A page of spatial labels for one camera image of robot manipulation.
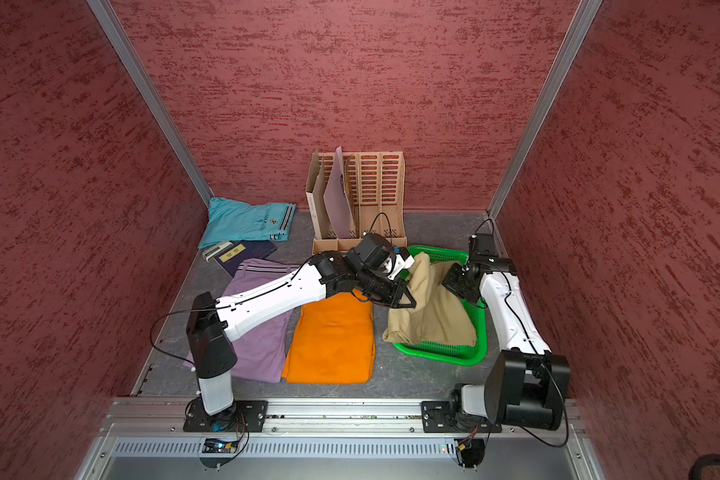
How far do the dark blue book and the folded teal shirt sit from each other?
2cm

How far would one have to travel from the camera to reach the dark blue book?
1.05m

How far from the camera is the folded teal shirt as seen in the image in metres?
1.12
